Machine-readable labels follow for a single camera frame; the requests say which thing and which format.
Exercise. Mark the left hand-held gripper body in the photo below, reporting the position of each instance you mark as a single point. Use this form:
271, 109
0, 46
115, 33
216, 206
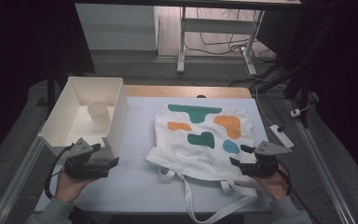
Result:
80, 168

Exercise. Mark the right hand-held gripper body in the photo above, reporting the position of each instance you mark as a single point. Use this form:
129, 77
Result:
261, 168

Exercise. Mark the white paper cup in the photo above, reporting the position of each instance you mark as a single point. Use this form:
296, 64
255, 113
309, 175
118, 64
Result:
99, 113

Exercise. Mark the white canvas tote bag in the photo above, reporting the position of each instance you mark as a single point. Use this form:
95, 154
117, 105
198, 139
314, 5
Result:
180, 146

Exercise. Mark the white rectangular storage box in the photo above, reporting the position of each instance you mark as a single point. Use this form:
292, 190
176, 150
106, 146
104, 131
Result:
74, 93

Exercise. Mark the person's right hand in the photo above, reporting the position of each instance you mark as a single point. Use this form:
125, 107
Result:
276, 186

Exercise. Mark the person's left hand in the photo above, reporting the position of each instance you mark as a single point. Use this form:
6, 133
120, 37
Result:
66, 188

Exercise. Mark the white power strip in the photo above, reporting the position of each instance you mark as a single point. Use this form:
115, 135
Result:
281, 136

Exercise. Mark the small white plug adapter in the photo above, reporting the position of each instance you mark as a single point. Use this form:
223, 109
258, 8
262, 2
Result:
295, 113

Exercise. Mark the dark tripod stand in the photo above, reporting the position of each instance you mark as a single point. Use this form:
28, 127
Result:
303, 81

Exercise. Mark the wooden table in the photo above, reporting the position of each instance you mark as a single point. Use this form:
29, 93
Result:
167, 91

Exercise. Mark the white cabinet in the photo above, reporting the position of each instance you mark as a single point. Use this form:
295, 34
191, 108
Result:
118, 28

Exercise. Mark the aluminium rail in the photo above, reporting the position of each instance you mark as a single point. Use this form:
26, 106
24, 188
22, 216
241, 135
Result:
320, 168
15, 183

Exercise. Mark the white metal desk frame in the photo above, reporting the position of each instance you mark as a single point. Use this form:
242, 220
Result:
213, 25

